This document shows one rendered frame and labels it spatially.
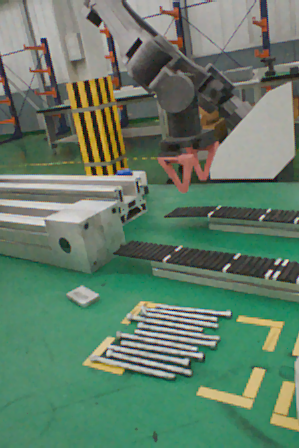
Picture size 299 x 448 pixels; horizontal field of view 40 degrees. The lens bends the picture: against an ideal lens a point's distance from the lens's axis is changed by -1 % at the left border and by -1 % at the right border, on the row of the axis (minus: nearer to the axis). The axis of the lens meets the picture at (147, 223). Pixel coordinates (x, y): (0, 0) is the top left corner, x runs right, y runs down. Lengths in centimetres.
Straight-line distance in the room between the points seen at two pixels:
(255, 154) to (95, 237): 52
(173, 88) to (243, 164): 47
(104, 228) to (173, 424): 40
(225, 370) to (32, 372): 22
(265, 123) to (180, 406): 77
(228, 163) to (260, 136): 11
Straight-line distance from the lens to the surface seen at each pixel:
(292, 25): 835
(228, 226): 78
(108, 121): 413
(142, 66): 75
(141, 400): 45
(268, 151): 107
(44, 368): 53
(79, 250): 70
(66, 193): 98
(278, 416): 42
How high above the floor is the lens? 108
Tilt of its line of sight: 20 degrees down
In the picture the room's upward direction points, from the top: 10 degrees counter-clockwise
